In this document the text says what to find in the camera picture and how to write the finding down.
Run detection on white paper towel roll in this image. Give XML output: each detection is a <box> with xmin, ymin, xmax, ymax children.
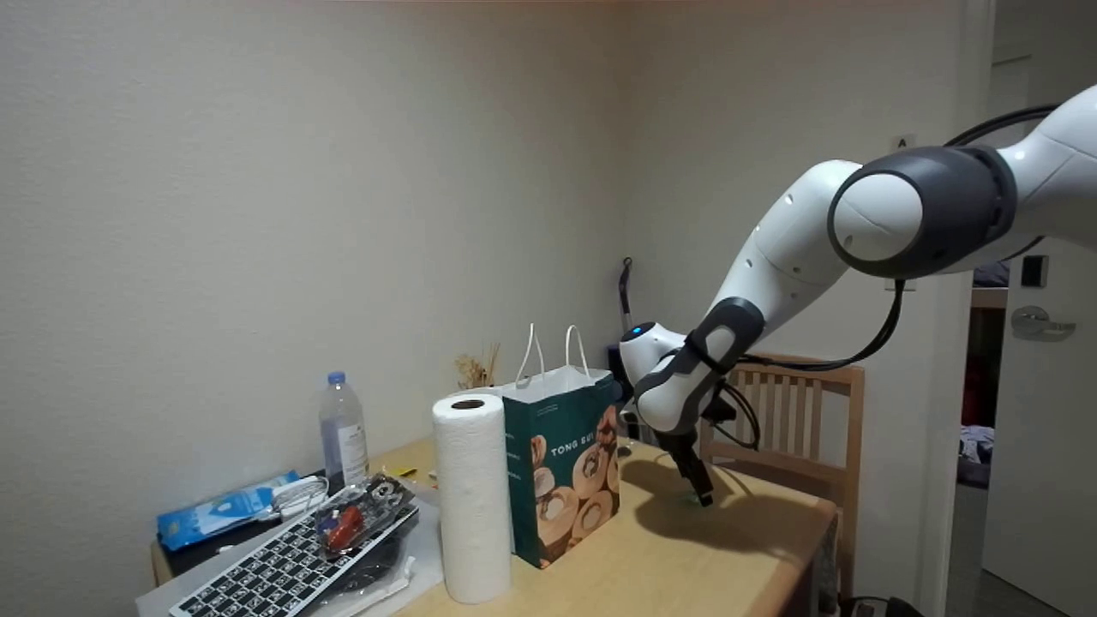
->
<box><xmin>430</xmin><ymin>389</ymin><xmax>514</xmax><ymax>606</ymax></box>

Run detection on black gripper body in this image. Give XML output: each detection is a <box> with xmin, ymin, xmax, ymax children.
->
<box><xmin>656</xmin><ymin>414</ymin><xmax>711</xmax><ymax>475</ymax></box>

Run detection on clear plastic water bottle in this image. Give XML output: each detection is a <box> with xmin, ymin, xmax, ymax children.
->
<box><xmin>314</xmin><ymin>366</ymin><xmax>375</xmax><ymax>496</ymax></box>

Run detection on wall intercom panel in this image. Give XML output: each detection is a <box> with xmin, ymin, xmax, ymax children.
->
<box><xmin>1017</xmin><ymin>251</ymin><xmax>1052</xmax><ymax>294</ymax></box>

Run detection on green printed paper bag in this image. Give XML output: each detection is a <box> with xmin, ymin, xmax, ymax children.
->
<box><xmin>498</xmin><ymin>322</ymin><xmax>628</xmax><ymax>572</ymax></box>

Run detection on grey computer keyboard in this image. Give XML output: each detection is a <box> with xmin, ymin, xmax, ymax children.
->
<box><xmin>135</xmin><ymin>488</ymin><xmax>447</xmax><ymax>617</ymax></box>

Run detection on black white keyboard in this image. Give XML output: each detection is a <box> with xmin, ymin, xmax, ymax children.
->
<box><xmin>169</xmin><ymin>475</ymin><xmax>423</xmax><ymax>617</ymax></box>

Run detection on red handled tool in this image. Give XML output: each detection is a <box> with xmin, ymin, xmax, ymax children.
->
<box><xmin>324</xmin><ymin>496</ymin><xmax>372</xmax><ymax>559</ymax></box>

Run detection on reed sticks in cup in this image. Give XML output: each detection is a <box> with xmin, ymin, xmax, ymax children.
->
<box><xmin>453</xmin><ymin>342</ymin><xmax>503</xmax><ymax>394</ymax></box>

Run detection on wooden chair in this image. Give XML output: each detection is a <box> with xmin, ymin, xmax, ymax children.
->
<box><xmin>711</xmin><ymin>352</ymin><xmax>872</xmax><ymax>599</ymax></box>

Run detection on blue tissue pack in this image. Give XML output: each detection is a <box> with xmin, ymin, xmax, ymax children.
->
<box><xmin>156</xmin><ymin>471</ymin><xmax>333</xmax><ymax>555</ymax></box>

